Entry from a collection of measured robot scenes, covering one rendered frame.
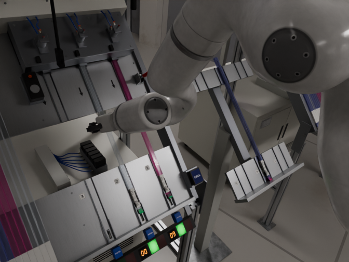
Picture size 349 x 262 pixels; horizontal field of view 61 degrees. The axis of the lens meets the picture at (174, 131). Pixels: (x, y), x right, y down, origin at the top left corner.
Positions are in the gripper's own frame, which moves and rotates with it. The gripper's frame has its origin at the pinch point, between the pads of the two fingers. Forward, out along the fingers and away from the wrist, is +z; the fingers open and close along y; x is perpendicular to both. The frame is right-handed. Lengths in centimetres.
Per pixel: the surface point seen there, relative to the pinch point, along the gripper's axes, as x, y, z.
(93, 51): -22.0, -2.8, -1.2
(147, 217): 31.0, -1.2, -5.3
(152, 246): 40.1, 0.1, -5.2
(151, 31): -96, -202, 260
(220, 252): 87, -55, 40
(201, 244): 77, -46, 41
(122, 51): -20.5, -12.5, -1.0
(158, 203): 29.1, -6.7, -4.2
